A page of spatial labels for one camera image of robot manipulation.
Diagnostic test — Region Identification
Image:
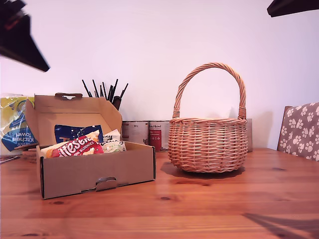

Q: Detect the chair with paw print cover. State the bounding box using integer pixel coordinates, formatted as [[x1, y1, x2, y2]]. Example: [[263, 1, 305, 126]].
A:
[[276, 101, 319, 161]]

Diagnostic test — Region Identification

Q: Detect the white Yummy sweets bag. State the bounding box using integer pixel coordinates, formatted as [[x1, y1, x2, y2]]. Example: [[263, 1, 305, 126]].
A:
[[99, 140, 127, 153]]

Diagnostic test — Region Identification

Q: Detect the grey tin can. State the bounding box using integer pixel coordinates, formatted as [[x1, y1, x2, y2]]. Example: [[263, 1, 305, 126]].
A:
[[246, 118, 253, 153]]

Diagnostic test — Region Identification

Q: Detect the stack of brown coasters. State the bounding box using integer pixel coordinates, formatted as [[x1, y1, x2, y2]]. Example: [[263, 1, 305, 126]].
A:
[[21, 146, 38, 164]]

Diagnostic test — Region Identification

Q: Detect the blue Terry's chocolate bag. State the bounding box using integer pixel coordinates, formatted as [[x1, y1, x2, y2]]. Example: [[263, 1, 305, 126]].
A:
[[54, 124, 104, 144]]

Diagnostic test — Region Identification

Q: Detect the woven wicker basket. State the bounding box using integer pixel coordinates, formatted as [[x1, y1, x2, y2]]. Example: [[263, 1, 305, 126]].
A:
[[167, 62, 249, 174]]

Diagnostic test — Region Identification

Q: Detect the kitchen towel pack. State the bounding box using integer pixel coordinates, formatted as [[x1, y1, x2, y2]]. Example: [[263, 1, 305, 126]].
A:
[[0, 93, 39, 152]]

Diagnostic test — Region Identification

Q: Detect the red Maltesers bunnies bag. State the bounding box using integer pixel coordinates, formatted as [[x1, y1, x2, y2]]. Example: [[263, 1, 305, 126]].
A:
[[41, 131, 104, 159]]

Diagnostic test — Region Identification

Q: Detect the dark brown diffuser jar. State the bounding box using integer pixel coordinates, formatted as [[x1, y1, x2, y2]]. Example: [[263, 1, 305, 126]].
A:
[[112, 95, 123, 112]]

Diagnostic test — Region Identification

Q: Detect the flat printed leaflet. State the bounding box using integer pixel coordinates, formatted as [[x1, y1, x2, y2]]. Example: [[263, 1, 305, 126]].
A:
[[0, 155, 21, 165]]

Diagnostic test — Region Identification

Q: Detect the brown cardboard box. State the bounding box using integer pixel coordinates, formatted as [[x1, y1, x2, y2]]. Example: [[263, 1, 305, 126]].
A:
[[24, 92, 157, 201]]

